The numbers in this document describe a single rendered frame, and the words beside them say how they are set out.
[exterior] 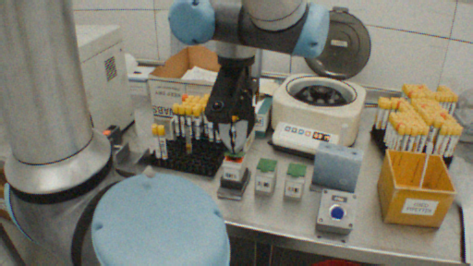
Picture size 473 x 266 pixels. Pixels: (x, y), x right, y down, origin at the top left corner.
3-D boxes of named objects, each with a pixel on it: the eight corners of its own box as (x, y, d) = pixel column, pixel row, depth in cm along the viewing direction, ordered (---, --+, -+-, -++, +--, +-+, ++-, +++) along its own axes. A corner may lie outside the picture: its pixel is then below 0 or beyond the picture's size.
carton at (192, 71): (151, 119, 103) (144, 73, 95) (188, 82, 127) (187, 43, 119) (227, 131, 97) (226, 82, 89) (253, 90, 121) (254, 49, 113)
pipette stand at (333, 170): (309, 189, 76) (314, 153, 71) (316, 172, 82) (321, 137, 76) (351, 200, 73) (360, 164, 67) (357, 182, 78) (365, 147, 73)
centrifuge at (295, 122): (257, 146, 91) (258, 104, 85) (292, 101, 114) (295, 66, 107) (345, 169, 82) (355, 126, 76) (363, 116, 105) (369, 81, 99)
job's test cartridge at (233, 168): (223, 186, 75) (222, 163, 72) (229, 173, 79) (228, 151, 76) (240, 188, 75) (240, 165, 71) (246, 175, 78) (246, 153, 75)
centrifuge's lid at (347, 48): (304, 2, 97) (310, 2, 104) (296, 81, 108) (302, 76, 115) (376, 12, 89) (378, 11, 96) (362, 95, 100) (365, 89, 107)
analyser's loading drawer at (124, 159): (71, 161, 82) (66, 143, 79) (87, 147, 87) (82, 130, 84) (138, 177, 77) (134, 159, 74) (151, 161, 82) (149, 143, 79)
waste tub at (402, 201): (382, 223, 67) (394, 187, 61) (375, 183, 78) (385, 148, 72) (441, 229, 64) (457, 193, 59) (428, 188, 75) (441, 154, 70)
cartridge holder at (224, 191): (216, 196, 75) (216, 183, 73) (229, 171, 82) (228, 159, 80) (240, 200, 73) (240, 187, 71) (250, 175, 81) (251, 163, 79)
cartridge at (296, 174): (283, 199, 74) (285, 175, 70) (286, 186, 78) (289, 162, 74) (300, 202, 73) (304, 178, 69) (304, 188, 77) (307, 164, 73)
